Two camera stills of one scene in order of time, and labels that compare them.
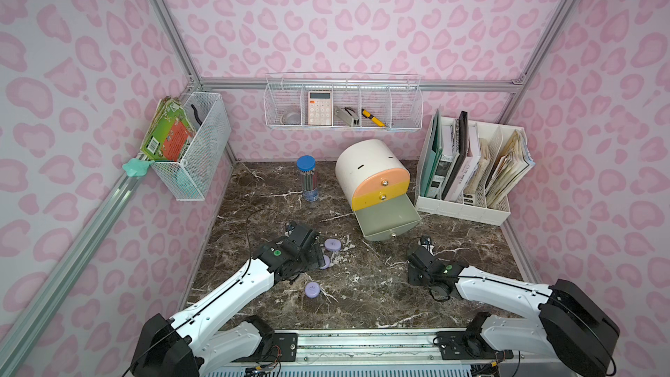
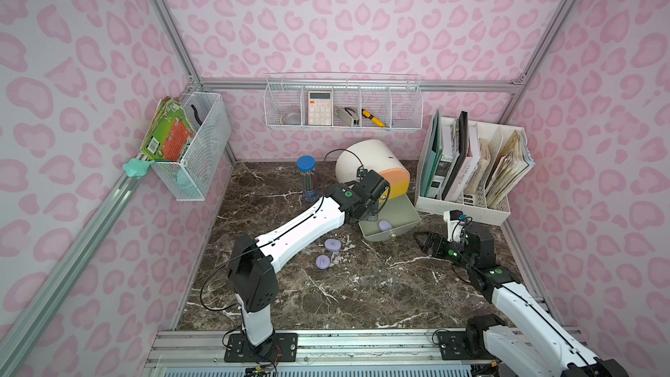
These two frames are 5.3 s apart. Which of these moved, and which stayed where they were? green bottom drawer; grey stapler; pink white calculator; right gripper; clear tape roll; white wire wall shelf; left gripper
Moved: left gripper; right gripper
Stayed: pink white calculator; green bottom drawer; grey stapler; white wire wall shelf; clear tape roll
